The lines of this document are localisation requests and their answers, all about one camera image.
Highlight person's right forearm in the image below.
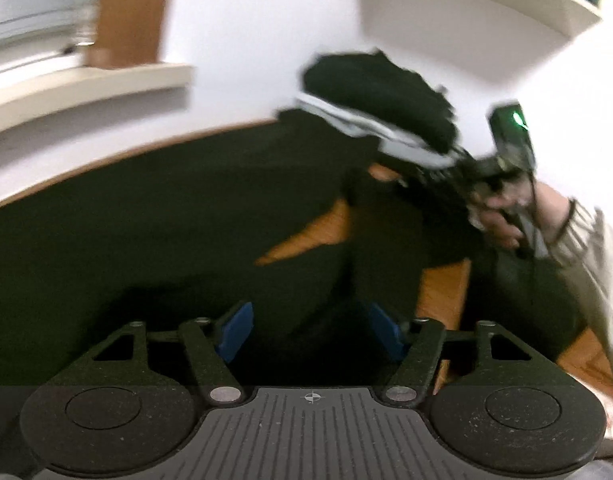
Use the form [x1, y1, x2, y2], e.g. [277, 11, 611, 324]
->
[551, 199, 613, 376]

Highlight folded grey white garment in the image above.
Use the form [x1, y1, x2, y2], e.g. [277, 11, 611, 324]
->
[294, 92, 460, 171]

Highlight dark cloth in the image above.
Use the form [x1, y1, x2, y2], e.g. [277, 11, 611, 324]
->
[464, 245, 587, 366]

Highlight white window blinds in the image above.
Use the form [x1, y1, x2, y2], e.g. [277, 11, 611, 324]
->
[0, 0, 104, 61]

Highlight black garment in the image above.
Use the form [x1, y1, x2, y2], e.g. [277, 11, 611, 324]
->
[301, 50, 460, 156]
[0, 110, 492, 396]

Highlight person's right hand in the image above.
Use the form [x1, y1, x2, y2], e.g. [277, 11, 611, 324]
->
[469, 180, 572, 256]

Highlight cream window sill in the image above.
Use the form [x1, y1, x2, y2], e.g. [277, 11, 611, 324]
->
[0, 62, 194, 136]

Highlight folded black garment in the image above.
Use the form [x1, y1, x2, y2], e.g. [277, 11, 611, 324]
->
[301, 50, 460, 156]

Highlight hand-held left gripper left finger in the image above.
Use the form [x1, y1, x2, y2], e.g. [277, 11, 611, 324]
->
[89, 301, 254, 406]

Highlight wooden window frame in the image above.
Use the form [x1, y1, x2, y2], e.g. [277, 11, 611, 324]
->
[89, 0, 177, 68]

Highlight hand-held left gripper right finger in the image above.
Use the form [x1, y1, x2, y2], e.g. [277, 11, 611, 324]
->
[369, 301, 535, 406]

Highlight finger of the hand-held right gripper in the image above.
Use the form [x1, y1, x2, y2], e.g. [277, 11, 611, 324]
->
[419, 152, 487, 201]

